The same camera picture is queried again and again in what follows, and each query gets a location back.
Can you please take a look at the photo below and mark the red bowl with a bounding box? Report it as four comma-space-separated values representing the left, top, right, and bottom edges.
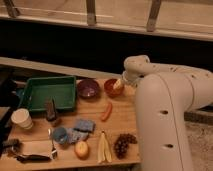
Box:
104, 79, 124, 98

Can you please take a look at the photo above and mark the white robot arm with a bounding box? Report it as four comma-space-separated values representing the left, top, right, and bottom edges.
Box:
121, 55, 213, 171

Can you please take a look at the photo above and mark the purple bowl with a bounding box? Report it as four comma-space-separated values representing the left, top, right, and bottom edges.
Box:
77, 79, 100, 98

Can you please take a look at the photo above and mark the bunch of dark grapes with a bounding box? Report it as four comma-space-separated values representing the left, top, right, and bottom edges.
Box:
113, 133, 137, 159

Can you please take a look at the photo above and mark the blue grey cloth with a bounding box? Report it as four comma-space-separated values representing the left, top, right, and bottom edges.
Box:
67, 128, 89, 144

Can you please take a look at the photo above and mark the brown brush block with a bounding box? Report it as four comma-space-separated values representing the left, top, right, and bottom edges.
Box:
45, 99, 60, 127

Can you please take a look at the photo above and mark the yellow banana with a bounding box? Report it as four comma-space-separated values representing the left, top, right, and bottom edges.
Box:
97, 131, 112, 163

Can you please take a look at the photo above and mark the peach apple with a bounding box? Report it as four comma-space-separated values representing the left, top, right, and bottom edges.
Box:
74, 141, 89, 159

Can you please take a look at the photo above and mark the small blue cup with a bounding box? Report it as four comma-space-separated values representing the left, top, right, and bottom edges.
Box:
52, 127, 68, 144

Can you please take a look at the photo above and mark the green plastic tray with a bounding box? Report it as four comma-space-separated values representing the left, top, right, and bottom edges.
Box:
19, 76, 76, 112

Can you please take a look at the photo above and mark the white paper cup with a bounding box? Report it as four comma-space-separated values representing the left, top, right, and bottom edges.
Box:
11, 108, 33, 129

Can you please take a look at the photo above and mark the black handled tool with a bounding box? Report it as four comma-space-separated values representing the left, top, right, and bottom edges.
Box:
15, 154, 51, 163

